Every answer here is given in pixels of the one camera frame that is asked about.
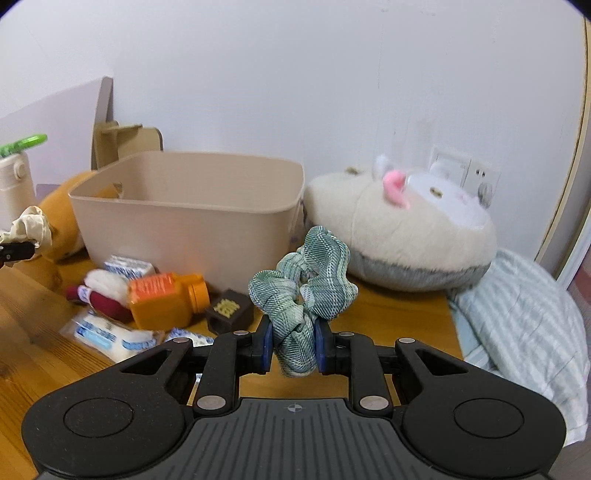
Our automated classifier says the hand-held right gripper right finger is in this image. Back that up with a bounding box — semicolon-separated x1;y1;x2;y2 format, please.
314;319;469;418

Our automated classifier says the small white-blue packet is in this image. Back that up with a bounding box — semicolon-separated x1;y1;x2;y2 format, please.
163;327;216;348

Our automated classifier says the large white-blue wipe packet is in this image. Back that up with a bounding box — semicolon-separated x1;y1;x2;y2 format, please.
59;308;165;363

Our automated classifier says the pale purple board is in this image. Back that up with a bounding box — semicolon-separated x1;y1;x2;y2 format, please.
0;76;114;197

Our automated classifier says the small blue-white carton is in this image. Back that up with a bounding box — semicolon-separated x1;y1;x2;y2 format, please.
103;254;156;281

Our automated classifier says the brown cardboard piece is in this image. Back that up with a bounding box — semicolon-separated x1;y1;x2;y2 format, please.
89;120;165;172

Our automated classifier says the striped light blue pillow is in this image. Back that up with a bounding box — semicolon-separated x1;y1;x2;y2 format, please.
449;248;591;448

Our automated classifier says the white bottle with green lid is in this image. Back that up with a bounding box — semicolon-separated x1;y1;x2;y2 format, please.
0;133;49;223

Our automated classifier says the white plush slipper toy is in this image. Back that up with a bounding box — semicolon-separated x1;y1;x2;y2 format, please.
304;154;498;292

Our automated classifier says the orange plastic bottle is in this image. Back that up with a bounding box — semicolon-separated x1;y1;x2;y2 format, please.
126;272;211;330

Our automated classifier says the beige plastic container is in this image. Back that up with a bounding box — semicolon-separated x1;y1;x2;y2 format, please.
68;151;306;297

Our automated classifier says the white wall socket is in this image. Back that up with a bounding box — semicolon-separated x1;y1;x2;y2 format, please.
427;143;502;207

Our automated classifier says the cream scrunchie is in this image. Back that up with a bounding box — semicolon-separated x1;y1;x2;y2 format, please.
0;206;57;265

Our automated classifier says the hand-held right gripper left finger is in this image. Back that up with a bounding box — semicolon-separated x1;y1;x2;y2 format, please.
117;316;274;418

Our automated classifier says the orange plush toy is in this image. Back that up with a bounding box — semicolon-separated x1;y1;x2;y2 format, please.
33;171;101;290

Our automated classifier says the wooden door frame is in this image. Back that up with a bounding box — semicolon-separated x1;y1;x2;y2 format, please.
534;83;591;283

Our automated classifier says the dark brown small cube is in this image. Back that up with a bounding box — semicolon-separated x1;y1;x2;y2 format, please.
204;289;255;334

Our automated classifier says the green plaid scrunchie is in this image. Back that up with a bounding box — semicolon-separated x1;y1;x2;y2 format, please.
248;226;359;380

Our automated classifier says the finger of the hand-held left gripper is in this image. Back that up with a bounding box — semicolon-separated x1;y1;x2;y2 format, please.
0;240;37;268

